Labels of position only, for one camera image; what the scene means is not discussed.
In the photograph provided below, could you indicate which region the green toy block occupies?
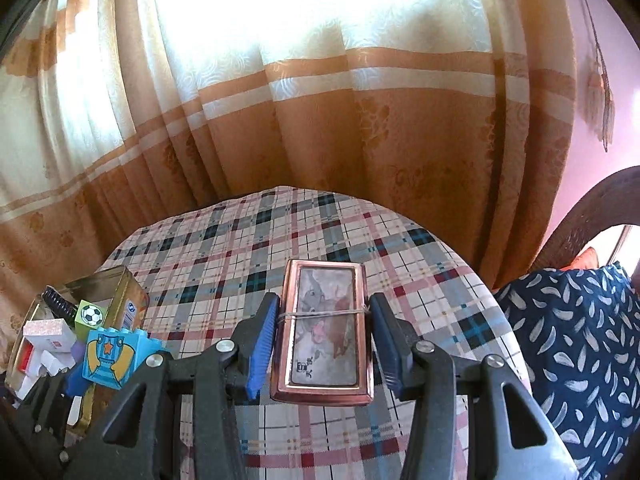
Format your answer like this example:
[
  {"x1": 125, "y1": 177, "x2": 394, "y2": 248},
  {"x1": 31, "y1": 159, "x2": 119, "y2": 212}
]
[{"x1": 74, "y1": 300, "x2": 108, "y2": 346}]

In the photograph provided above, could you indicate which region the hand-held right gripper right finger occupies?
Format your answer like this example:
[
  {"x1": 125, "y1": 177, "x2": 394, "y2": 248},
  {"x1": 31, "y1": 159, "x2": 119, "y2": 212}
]
[{"x1": 367, "y1": 292, "x2": 583, "y2": 480}]

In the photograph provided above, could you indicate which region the black hair clip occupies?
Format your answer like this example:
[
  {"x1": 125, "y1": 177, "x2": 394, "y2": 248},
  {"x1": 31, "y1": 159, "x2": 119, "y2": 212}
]
[{"x1": 42, "y1": 285, "x2": 81, "y2": 318}]

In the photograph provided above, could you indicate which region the white cardboard box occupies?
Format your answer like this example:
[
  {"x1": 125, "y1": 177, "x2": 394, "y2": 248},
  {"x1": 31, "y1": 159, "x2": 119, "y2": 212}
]
[{"x1": 22, "y1": 319, "x2": 76, "y2": 361}]

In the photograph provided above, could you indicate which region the blue toy building block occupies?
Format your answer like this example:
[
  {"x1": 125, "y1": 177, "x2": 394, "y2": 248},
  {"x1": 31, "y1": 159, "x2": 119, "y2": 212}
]
[{"x1": 65, "y1": 327, "x2": 148, "y2": 406}]

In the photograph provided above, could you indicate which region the plaid tablecloth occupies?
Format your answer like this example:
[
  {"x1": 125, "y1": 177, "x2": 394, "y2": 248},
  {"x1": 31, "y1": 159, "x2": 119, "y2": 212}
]
[{"x1": 100, "y1": 185, "x2": 526, "y2": 480}]

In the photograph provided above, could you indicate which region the orange cushion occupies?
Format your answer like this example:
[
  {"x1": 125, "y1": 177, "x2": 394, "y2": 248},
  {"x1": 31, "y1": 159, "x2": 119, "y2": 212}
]
[{"x1": 564, "y1": 246, "x2": 601, "y2": 272}]

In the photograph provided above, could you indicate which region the curtain tassel tieback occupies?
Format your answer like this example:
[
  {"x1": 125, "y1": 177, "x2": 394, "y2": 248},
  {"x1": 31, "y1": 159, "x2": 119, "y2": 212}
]
[{"x1": 570, "y1": 0, "x2": 617, "y2": 153}]

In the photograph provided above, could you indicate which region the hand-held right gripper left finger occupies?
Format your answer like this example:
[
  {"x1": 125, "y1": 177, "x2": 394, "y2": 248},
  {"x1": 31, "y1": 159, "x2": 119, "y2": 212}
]
[{"x1": 85, "y1": 292, "x2": 281, "y2": 480}]

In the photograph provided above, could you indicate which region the copper-framed picture box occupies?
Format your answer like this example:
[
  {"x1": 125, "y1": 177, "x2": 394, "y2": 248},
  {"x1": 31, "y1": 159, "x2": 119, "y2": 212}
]
[{"x1": 270, "y1": 259, "x2": 373, "y2": 405}]

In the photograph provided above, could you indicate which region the blue leaf-print cloth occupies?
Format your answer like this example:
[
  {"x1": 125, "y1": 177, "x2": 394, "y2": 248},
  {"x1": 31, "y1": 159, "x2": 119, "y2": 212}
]
[{"x1": 492, "y1": 260, "x2": 640, "y2": 480}]

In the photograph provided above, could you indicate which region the small white box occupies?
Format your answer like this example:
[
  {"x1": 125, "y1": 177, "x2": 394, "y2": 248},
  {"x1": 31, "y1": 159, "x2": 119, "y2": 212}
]
[{"x1": 39, "y1": 350, "x2": 76, "y2": 376}]

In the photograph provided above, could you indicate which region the gold metal tin box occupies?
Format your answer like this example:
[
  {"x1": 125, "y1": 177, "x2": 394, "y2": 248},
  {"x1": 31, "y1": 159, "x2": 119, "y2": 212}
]
[{"x1": 7, "y1": 266, "x2": 151, "y2": 431}]

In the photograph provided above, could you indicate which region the cream and orange curtain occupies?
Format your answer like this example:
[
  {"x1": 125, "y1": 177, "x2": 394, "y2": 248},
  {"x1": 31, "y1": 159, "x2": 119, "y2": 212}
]
[{"x1": 0, "y1": 0, "x2": 581, "y2": 311}]

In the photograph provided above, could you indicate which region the wooden chair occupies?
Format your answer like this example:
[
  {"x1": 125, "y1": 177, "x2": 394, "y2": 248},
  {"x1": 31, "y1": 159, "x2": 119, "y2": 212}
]
[{"x1": 531, "y1": 166, "x2": 640, "y2": 273}]

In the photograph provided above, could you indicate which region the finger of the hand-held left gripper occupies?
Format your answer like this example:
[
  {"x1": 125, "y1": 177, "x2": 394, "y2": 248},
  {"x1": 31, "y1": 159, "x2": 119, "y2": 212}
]
[
  {"x1": 7, "y1": 380, "x2": 56, "y2": 466},
  {"x1": 47, "y1": 371, "x2": 101, "y2": 480}
]

